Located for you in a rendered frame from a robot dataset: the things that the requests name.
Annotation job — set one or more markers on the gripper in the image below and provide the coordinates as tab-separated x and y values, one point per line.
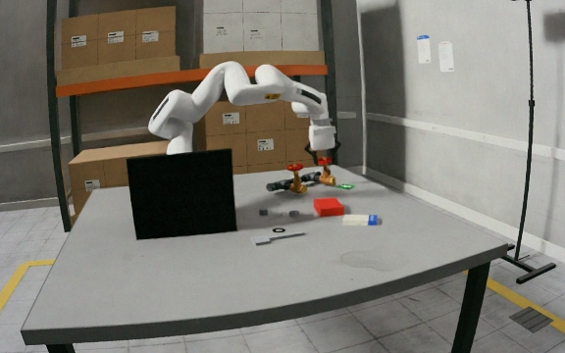
320	143

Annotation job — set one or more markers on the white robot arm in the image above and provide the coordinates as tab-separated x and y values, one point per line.
272	85

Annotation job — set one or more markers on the green square tag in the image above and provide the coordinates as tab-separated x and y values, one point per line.
345	186

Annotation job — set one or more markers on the red rectangular block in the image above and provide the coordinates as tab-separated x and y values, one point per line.
328	207

